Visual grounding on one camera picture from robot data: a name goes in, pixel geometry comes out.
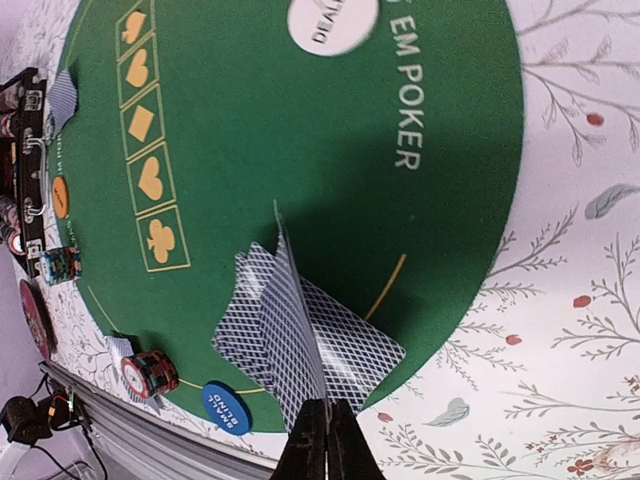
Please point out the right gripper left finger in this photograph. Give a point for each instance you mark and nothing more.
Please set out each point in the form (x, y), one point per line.
(304, 455)

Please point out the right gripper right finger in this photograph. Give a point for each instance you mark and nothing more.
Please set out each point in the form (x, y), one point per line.
(349, 456)

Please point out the blue small blind button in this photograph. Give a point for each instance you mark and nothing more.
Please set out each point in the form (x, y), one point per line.
(226, 409)

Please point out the single blue-backed card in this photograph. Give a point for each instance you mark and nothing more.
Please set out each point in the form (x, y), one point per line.
(292, 352)

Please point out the grey playing card deck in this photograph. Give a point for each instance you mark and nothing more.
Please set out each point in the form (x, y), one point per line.
(355, 355)

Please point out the dealt cards front edge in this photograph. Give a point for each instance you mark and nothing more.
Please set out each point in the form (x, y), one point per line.
(119, 348)

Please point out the green chip stack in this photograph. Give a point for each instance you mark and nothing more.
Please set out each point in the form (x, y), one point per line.
(60, 265)

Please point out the orange big blind button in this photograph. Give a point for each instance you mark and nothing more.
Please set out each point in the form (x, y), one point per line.
(60, 197)

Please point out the red five chip stack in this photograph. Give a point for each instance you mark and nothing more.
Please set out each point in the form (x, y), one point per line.
(10, 225)

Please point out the white dealer button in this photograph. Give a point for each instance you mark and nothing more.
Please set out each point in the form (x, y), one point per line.
(332, 27)

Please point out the dealt cards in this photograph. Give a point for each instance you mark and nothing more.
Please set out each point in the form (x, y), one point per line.
(62, 102)

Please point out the green round poker mat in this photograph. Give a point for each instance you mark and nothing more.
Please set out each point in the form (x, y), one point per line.
(393, 166)

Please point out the red floral plate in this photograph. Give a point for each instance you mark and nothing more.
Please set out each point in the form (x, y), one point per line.
(38, 319)

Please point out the black poker chip case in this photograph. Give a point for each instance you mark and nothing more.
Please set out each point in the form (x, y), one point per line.
(24, 169)

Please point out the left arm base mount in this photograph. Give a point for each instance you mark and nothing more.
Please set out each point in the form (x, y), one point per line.
(26, 421)

